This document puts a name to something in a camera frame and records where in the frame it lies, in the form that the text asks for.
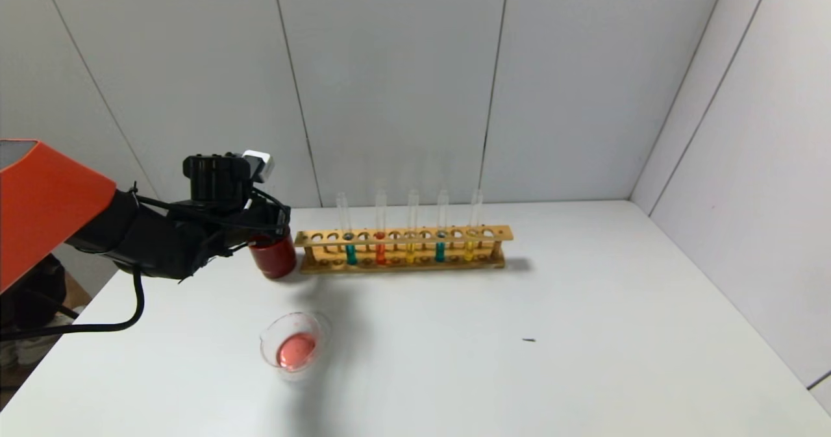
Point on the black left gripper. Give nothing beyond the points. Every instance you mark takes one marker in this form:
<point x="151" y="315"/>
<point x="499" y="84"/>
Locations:
<point x="280" y="219"/>

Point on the blue pigment test tube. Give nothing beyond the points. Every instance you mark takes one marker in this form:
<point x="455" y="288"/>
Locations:
<point x="440" y="252"/>
<point x="351" y="254"/>

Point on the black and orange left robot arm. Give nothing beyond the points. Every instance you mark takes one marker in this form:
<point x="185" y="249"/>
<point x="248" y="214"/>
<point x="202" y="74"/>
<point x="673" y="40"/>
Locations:
<point x="52" y="210"/>

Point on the red pigment test tube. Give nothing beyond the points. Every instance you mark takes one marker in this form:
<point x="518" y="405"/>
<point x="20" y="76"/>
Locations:
<point x="380" y="253"/>

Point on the yellow pigment test tube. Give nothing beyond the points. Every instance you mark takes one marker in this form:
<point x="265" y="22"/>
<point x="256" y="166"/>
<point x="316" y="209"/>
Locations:
<point x="409" y="252"/>
<point x="469" y="250"/>

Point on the wooden test tube rack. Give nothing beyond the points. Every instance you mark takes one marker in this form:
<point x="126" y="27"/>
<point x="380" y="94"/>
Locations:
<point x="503" y="234"/>

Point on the dark red cup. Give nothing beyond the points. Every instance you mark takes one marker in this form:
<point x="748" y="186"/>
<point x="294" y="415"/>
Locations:
<point x="276" y="262"/>

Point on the clear glass beaker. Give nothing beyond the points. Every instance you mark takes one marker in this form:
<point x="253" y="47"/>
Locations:
<point x="295" y="352"/>

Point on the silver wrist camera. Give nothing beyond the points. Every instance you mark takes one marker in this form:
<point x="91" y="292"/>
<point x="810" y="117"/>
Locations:
<point x="258" y="164"/>

